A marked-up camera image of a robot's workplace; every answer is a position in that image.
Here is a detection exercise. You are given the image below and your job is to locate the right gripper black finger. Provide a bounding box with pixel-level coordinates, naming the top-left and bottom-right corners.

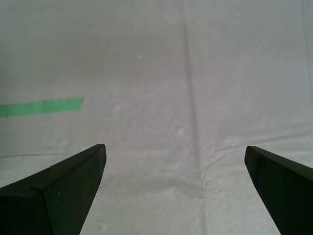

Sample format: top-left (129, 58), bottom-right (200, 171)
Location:
top-left (0, 144), bottom-right (107, 235)
top-left (245, 145), bottom-right (313, 235)

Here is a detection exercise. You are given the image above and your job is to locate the grey table cloth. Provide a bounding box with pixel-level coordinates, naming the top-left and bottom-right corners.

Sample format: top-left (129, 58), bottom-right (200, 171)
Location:
top-left (0, 0), bottom-right (313, 235)

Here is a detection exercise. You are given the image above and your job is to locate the long green tape strip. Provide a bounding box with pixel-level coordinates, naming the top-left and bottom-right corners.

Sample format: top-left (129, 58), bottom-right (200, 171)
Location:
top-left (0, 97), bottom-right (84, 118)

